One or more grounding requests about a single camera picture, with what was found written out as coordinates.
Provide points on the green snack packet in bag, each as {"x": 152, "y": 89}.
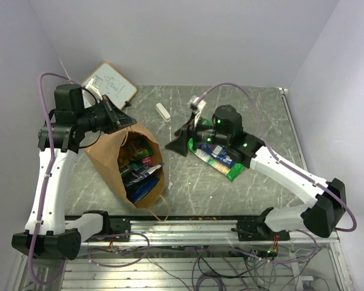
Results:
{"x": 134, "y": 150}

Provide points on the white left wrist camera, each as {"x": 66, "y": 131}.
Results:
{"x": 93, "y": 88}

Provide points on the blue salt vinegar chips bag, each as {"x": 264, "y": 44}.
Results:
{"x": 218, "y": 153}

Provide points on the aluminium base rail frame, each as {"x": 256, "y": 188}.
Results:
{"x": 195, "y": 253}

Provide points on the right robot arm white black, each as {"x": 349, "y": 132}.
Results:
{"x": 323, "y": 201}

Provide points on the green cassava chips bag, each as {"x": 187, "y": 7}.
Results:
{"x": 230, "y": 173}

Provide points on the white eraser block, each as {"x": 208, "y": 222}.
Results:
{"x": 162, "y": 111}

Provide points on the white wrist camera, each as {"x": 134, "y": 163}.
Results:
{"x": 197, "y": 107}
{"x": 93, "y": 88}

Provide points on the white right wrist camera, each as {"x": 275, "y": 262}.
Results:
{"x": 197, "y": 107}

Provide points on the brown paper bag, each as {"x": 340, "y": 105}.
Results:
{"x": 104, "y": 157}

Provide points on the small whiteboard yellow frame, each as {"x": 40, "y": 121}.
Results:
{"x": 112, "y": 83}

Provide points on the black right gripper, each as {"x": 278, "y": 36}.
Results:
{"x": 180, "y": 145}

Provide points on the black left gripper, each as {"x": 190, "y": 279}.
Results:
{"x": 115, "y": 117}

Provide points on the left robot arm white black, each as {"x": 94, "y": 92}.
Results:
{"x": 46, "y": 235}

